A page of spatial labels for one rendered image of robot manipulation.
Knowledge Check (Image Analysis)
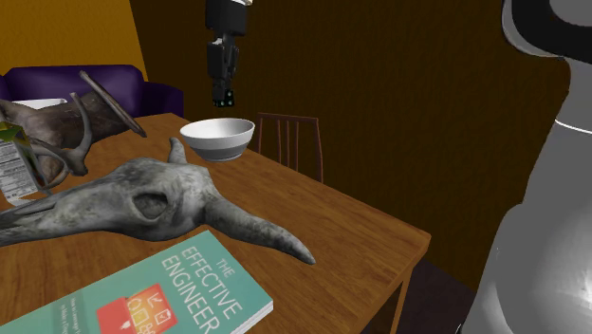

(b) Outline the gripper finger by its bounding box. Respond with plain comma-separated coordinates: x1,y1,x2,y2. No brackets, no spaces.
206,32,235,109
226,32,241,89

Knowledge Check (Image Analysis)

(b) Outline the white bowl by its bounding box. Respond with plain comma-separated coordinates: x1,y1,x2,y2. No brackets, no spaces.
178,118,256,163

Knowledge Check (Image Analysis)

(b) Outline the purple sofa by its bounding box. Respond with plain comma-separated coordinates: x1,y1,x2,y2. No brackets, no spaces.
0,64,185,120

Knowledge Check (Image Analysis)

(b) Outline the dark wooden chair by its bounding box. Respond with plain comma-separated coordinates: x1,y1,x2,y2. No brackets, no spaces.
256,111,324,185

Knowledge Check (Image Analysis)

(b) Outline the grey animal skull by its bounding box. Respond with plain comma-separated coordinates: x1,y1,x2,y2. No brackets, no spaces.
0,137,318,267

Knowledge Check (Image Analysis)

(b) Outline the brown antlered head trophy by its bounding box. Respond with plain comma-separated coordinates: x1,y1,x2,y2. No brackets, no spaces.
0,69,148,191

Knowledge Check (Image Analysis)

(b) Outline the wooden table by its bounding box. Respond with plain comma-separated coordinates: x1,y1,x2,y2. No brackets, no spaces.
0,112,433,334

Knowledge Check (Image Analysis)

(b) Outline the carton with printed label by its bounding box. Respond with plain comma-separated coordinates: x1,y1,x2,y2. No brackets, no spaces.
0,121,41,208

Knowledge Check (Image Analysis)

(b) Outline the teal book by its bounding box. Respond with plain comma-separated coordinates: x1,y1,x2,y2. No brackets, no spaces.
0,230,274,334

